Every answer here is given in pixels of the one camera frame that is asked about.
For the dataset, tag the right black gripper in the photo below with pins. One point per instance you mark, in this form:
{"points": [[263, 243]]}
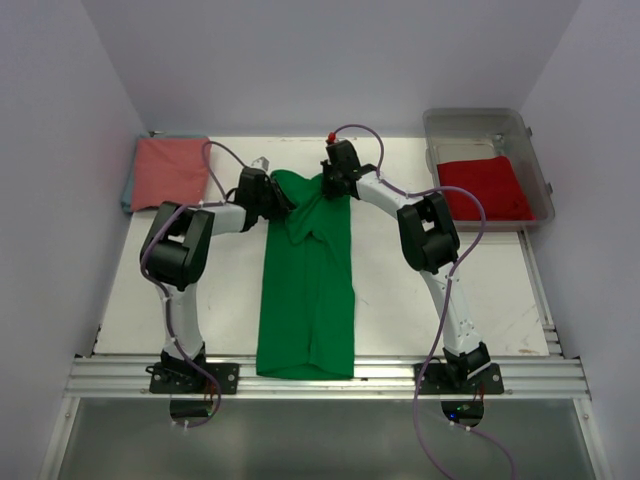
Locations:
{"points": [[327, 190]]}

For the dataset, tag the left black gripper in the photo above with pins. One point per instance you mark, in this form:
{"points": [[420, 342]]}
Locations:
{"points": [[282, 204]]}

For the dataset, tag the green polo shirt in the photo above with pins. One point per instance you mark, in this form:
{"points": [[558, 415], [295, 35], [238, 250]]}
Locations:
{"points": [[307, 311]]}

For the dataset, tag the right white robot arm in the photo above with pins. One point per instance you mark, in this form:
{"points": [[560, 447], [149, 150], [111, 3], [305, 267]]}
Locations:
{"points": [[430, 246]]}

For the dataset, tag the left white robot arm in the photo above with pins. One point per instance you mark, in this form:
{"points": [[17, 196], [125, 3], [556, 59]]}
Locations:
{"points": [[175, 253]]}

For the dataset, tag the pink folded shirt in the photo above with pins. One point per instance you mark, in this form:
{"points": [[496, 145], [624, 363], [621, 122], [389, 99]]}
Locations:
{"points": [[170, 172]]}

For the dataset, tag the red folded shirt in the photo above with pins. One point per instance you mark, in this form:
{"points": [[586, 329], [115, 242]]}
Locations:
{"points": [[493, 182]]}

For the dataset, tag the clear plastic bin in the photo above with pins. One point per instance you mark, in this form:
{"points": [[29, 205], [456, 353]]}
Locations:
{"points": [[488, 152]]}

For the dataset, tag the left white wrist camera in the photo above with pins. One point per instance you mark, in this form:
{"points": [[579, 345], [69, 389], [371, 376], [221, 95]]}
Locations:
{"points": [[261, 163]]}

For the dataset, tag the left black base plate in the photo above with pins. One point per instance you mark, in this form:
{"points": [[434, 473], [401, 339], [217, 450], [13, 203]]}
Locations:
{"points": [[176, 376]]}

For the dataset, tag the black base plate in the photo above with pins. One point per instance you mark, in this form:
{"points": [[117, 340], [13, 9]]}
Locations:
{"points": [[176, 376], [437, 380]]}

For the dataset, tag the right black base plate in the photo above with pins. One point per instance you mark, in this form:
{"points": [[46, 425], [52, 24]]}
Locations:
{"points": [[437, 380]]}

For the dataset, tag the aluminium mounting rail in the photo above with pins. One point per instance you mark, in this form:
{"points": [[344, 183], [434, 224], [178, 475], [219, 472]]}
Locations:
{"points": [[367, 377]]}

